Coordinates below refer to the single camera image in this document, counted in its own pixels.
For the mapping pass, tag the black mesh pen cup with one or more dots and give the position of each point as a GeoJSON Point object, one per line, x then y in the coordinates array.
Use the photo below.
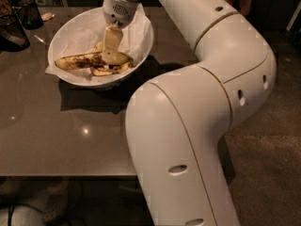
{"type": "Point", "coordinates": [29, 14]}

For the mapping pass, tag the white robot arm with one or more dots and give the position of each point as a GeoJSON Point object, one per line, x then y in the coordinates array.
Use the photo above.
{"type": "Point", "coordinates": [175, 120]}

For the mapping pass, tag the white paper liner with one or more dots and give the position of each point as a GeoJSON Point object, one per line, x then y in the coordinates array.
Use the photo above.
{"type": "Point", "coordinates": [138, 35]}

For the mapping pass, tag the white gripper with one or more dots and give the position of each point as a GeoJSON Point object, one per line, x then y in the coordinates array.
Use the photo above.
{"type": "Point", "coordinates": [119, 10]}

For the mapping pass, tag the white oval bowl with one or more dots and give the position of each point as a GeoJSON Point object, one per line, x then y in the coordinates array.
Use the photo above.
{"type": "Point", "coordinates": [78, 25]}

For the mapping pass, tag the small wrapper on table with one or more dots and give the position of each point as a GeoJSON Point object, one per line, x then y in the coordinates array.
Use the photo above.
{"type": "Point", "coordinates": [47, 16]}

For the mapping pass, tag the dark appliance at left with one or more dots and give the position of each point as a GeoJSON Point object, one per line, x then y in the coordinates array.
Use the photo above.
{"type": "Point", "coordinates": [12, 35]}

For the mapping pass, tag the spotted yellow banana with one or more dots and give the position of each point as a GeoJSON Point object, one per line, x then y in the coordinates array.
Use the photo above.
{"type": "Point", "coordinates": [81, 61]}

